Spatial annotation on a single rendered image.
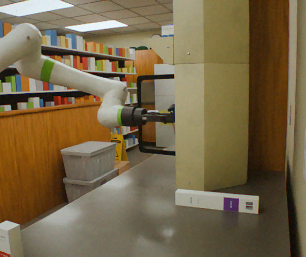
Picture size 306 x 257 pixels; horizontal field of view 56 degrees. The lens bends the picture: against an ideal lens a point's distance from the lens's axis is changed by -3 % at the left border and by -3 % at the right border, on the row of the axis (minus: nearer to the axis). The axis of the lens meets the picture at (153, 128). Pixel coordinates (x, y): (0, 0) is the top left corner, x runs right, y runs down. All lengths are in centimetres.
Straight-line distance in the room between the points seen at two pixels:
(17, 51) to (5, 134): 179
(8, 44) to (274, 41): 110
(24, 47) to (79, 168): 223
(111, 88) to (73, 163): 209
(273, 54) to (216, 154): 54
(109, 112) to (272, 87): 73
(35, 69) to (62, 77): 13
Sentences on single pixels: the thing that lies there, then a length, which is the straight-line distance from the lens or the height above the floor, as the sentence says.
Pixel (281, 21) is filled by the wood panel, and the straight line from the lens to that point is 144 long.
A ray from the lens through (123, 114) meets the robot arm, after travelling 130.
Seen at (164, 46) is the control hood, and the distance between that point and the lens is 112.
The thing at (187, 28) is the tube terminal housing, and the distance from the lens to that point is 110.
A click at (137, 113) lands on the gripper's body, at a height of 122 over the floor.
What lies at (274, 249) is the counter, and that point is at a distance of 81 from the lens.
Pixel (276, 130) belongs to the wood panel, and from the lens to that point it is 143.
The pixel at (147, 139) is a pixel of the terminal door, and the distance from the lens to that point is 153.
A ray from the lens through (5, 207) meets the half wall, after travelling 313.
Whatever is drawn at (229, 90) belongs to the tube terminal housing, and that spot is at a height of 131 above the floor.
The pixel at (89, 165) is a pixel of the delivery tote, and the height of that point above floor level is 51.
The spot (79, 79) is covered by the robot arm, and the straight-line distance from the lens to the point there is 141.
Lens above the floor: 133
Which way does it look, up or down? 8 degrees down
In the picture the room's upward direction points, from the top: 1 degrees counter-clockwise
